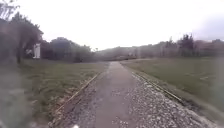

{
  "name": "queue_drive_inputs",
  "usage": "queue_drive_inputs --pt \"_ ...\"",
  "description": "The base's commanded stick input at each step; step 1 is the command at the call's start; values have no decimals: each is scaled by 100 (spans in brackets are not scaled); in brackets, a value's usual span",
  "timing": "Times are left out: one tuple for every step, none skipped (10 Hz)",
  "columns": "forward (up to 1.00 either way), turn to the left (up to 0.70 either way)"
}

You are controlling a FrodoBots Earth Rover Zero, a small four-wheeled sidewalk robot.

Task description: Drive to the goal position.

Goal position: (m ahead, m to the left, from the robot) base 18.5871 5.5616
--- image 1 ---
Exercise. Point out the robot's own part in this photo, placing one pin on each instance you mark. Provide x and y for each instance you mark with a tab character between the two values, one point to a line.
75	126

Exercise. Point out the wooden path edging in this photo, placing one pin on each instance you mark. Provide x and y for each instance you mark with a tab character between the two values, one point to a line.
160	88
75	96

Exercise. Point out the grass verge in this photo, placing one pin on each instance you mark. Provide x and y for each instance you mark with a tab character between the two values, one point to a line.
46	80

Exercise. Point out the grass field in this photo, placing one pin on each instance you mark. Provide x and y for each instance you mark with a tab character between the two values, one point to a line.
186	71

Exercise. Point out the row of trees and buildings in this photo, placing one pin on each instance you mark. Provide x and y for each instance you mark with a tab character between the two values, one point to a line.
166	49

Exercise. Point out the building behind trees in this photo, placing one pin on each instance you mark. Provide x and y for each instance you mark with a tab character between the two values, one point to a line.
35	48

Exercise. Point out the grey gravel path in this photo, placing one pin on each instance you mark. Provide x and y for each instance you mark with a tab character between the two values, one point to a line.
115	100

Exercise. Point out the tree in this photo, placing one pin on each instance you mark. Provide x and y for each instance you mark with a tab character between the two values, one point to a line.
20	33

